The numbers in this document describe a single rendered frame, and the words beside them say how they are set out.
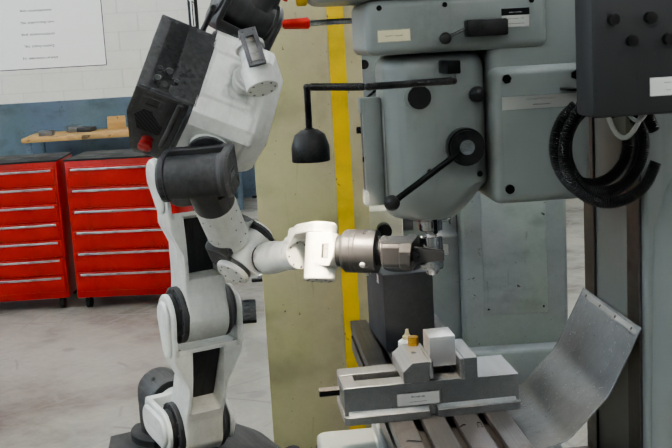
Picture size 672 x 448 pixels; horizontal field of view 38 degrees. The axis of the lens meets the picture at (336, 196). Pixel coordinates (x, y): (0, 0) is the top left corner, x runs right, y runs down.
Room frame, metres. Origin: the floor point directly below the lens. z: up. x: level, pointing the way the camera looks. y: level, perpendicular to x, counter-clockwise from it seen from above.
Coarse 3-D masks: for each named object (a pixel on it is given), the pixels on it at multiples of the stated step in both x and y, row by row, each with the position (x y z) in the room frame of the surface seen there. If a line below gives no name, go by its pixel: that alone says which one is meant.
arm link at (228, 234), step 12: (228, 216) 2.02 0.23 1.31; (240, 216) 2.07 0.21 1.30; (204, 228) 2.06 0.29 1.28; (216, 228) 2.03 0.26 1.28; (228, 228) 2.05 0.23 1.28; (240, 228) 2.09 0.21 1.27; (264, 228) 2.16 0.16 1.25; (216, 240) 2.07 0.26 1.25; (228, 240) 2.07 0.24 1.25; (240, 240) 2.10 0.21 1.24; (216, 252) 2.10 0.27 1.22; (228, 252) 2.09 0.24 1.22; (216, 264) 2.15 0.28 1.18; (228, 264) 2.10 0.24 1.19; (240, 264) 2.10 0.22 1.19; (228, 276) 2.14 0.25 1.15; (240, 276) 2.11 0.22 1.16
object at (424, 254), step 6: (414, 252) 1.88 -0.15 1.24; (420, 252) 1.88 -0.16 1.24; (426, 252) 1.88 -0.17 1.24; (432, 252) 1.88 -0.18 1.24; (438, 252) 1.87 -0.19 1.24; (444, 252) 1.88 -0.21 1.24; (414, 258) 1.88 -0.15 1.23; (420, 258) 1.88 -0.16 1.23; (426, 258) 1.88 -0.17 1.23; (432, 258) 1.88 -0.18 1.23; (438, 258) 1.87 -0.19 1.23; (444, 258) 1.87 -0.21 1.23
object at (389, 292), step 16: (384, 272) 2.23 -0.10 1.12; (400, 272) 2.22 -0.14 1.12; (416, 272) 2.22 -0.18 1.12; (368, 288) 2.40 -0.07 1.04; (384, 288) 2.21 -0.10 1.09; (400, 288) 2.21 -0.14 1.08; (416, 288) 2.22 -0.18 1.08; (432, 288) 2.23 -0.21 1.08; (368, 304) 2.42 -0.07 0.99; (384, 304) 2.21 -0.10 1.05; (400, 304) 2.21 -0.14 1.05; (416, 304) 2.22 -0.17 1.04; (432, 304) 2.22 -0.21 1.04; (384, 320) 2.21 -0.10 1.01; (400, 320) 2.21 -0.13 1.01; (416, 320) 2.22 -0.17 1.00; (432, 320) 2.22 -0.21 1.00; (384, 336) 2.22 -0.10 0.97; (400, 336) 2.21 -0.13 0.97
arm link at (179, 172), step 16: (176, 160) 1.96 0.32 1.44; (192, 160) 1.95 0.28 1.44; (208, 160) 1.94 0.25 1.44; (176, 176) 1.94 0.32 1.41; (192, 176) 1.93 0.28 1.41; (208, 176) 1.93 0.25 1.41; (176, 192) 1.94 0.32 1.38; (192, 192) 1.94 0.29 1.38; (208, 192) 1.94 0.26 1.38; (208, 208) 1.98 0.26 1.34; (224, 208) 2.00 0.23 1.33
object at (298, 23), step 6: (300, 18) 1.98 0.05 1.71; (306, 18) 1.98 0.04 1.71; (342, 18) 1.99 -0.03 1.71; (348, 18) 1.99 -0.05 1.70; (282, 24) 1.98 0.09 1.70; (288, 24) 1.98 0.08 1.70; (294, 24) 1.98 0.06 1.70; (300, 24) 1.98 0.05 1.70; (306, 24) 1.98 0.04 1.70; (312, 24) 1.99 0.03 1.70; (318, 24) 1.99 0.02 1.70; (324, 24) 1.99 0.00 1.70; (330, 24) 1.99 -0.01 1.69; (336, 24) 1.99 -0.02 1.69
